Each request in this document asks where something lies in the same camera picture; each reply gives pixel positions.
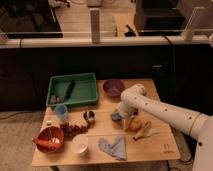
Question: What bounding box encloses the green sponge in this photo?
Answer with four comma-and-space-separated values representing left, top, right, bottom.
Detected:
110, 110, 121, 121

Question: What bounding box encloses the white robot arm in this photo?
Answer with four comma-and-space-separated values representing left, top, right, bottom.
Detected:
118, 84, 213, 171

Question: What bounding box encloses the small metal cup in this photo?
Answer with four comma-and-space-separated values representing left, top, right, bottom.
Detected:
83, 111, 95, 124

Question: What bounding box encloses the blue plastic cup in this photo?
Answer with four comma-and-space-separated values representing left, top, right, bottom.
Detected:
54, 104, 68, 120

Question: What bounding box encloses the white paper cup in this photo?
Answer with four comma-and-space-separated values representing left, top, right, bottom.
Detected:
71, 134, 88, 156

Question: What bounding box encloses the purple bowl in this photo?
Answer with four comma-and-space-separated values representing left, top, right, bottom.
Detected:
103, 79, 125, 97

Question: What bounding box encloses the black tool in tray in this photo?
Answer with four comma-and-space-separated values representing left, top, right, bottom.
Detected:
49, 79, 76, 104

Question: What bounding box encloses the green plastic tray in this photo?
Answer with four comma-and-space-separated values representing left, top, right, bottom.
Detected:
46, 73, 99, 108

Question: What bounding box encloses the orange fruit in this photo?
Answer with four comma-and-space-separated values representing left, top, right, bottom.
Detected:
122, 116, 142, 131

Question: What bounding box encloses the black object on floor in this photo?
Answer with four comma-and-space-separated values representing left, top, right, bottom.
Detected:
125, 25, 136, 37

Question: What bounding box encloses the bunch of dark grapes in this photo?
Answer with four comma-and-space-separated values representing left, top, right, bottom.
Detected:
60, 122, 88, 137

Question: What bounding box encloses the red bowl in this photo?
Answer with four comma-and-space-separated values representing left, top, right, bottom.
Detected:
32, 126, 64, 153

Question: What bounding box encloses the black box background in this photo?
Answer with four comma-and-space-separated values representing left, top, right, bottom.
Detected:
134, 0, 185, 30

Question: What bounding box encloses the white post left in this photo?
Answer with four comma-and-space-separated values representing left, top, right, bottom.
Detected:
90, 8, 100, 44

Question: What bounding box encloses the white bracket right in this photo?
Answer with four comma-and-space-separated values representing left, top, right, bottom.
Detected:
181, 6, 206, 42

